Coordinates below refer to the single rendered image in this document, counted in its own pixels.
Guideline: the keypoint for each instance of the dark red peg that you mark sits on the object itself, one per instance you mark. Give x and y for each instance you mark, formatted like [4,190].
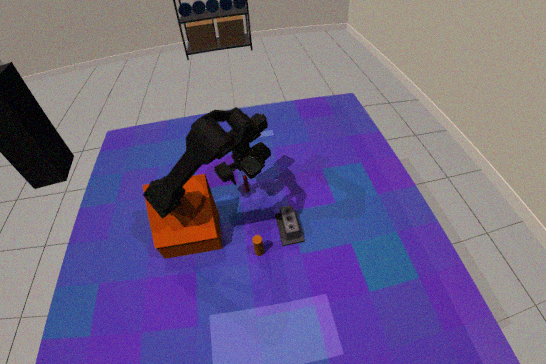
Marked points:
[246,183]

